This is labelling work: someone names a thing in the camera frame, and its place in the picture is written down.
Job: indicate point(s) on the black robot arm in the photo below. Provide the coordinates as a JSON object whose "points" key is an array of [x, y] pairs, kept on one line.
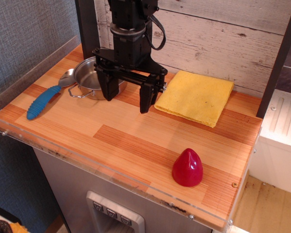
{"points": [[134, 16]]}

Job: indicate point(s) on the silver dispenser panel with buttons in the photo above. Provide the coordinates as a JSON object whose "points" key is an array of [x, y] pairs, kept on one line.
{"points": [[111, 213]]}

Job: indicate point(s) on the yellow folded cloth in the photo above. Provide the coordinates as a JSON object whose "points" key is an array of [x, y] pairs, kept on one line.
{"points": [[195, 97]]}

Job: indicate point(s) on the dark vertical post left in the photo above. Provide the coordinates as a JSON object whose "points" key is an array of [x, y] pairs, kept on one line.
{"points": [[88, 27]]}

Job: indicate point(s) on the blue handled metal spoon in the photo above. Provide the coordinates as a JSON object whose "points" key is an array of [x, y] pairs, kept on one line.
{"points": [[38, 105]]}

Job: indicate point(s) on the grey toy cabinet front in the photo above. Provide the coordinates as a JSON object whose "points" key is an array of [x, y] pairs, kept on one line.
{"points": [[71, 184]]}

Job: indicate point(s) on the small steel pot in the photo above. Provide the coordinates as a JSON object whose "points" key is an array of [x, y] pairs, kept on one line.
{"points": [[86, 80]]}

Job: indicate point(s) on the yellow object bottom left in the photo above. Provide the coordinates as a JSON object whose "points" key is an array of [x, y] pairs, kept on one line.
{"points": [[6, 227]]}

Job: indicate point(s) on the red toy pepper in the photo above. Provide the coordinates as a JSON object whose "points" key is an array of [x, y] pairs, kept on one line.
{"points": [[187, 170]]}

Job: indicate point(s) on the clear acrylic edge guard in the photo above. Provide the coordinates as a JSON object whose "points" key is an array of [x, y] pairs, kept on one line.
{"points": [[138, 155]]}

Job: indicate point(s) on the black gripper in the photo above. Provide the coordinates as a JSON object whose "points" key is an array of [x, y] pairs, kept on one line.
{"points": [[131, 61]]}

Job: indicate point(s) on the dark vertical post right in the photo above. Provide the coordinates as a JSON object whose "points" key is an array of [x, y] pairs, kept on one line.
{"points": [[278, 65]]}

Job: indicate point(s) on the dark vertical post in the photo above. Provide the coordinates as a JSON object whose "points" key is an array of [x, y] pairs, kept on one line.
{"points": [[278, 65], [88, 27]]}

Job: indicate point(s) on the white toy sink unit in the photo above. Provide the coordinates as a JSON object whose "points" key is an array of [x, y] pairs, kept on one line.
{"points": [[271, 159]]}

